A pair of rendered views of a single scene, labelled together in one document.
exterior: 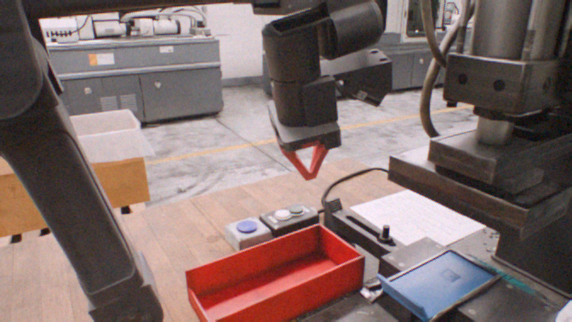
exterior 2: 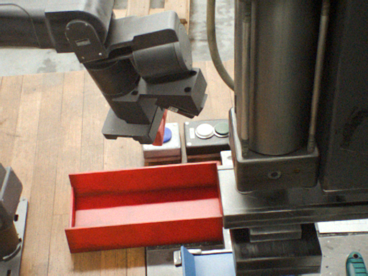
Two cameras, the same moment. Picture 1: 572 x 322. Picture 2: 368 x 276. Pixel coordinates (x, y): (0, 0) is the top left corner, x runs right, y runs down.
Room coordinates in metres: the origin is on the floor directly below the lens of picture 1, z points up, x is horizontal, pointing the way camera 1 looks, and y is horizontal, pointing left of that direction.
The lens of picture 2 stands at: (-0.14, -0.46, 1.85)
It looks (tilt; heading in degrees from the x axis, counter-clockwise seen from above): 45 degrees down; 33
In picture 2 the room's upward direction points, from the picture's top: 4 degrees counter-clockwise
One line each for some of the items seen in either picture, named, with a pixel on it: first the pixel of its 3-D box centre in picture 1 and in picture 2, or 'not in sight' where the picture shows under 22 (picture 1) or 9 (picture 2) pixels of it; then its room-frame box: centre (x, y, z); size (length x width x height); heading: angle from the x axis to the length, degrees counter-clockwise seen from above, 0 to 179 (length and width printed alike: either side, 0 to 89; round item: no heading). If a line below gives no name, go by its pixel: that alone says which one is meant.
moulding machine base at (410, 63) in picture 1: (410, 58); not in sight; (7.18, -2.15, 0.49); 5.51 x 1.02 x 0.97; 120
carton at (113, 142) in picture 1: (105, 158); not in sight; (2.40, 1.26, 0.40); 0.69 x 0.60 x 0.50; 29
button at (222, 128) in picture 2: (295, 213); (222, 131); (0.70, -0.01, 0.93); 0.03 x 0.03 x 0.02
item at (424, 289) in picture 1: (437, 276); (238, 269); (0.40, -0.19, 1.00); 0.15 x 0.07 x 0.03; 123
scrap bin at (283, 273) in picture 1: (277, 278); (146, 205); (0.49, 0.02, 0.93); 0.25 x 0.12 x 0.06; 123
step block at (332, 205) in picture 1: (340, 226); not in sight; (0.62, -0.09, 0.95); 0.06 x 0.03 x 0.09; 33
